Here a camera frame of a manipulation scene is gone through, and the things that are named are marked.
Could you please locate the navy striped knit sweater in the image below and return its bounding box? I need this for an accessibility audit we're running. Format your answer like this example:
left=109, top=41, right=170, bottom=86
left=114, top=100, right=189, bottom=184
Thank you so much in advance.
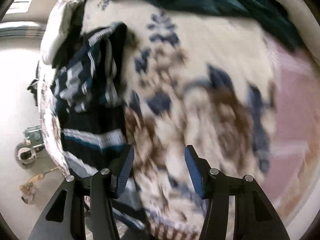
left=49, top=22, right=148, bottom=231

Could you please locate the floral bed quilt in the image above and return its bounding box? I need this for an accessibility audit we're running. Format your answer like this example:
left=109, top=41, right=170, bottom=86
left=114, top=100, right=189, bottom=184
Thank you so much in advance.
left=37, top=0, right=319, bottom=239

